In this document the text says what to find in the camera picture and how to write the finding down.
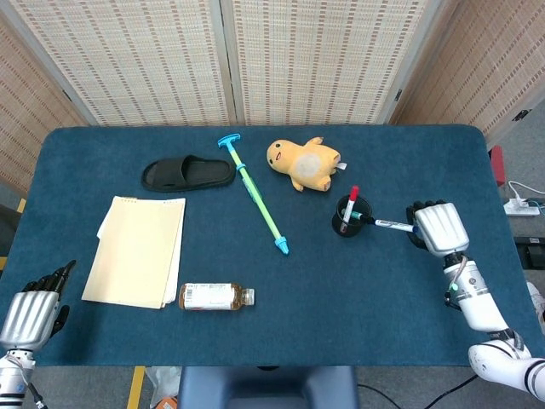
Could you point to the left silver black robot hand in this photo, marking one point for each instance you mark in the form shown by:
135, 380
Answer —
27, 311

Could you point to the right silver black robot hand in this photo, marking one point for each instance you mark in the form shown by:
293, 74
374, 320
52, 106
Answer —
443, 228

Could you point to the white marker pen blue cap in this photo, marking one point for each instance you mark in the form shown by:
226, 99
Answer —
391, 223

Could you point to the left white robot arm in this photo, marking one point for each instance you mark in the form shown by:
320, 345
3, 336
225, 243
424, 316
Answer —
10, 379

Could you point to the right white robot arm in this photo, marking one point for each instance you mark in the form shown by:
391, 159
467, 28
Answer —
481, 302

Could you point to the black marker with teal band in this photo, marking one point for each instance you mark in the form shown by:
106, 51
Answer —
361, 216

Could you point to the black pen holder cup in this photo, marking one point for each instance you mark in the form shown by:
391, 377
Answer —
355, 230

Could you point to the red capped marker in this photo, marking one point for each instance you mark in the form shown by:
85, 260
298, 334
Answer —
352, 199

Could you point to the white power strip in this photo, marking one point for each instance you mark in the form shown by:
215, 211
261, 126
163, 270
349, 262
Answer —
520, 209

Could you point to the red box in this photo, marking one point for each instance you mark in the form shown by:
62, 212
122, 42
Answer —
497, 166

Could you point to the beige paper folder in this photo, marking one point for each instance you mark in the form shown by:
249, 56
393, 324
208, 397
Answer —
136, 251

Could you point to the blue felt table cover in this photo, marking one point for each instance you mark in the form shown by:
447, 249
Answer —
323, 298

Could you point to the yellow plush toy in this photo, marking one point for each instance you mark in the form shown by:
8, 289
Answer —
306, 166

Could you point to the clear plastic bag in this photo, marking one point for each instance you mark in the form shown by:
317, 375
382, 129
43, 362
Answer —
164, 379

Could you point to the woven folding screen panel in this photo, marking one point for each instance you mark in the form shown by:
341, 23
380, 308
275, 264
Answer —
140, 59
25, 119
477, 68
319, 59

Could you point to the orange box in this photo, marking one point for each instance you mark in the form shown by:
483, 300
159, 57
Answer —
167, 403

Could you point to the plastic tea bottle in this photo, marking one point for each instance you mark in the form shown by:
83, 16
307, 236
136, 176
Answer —
208, 297

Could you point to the green blue toy water syringe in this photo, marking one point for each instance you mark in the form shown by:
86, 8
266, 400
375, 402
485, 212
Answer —
255, 197

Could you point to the black slipper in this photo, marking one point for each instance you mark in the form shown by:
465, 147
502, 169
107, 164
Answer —
204, 172

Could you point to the dark blue chair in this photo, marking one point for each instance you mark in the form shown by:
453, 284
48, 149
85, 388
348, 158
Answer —
264, 389

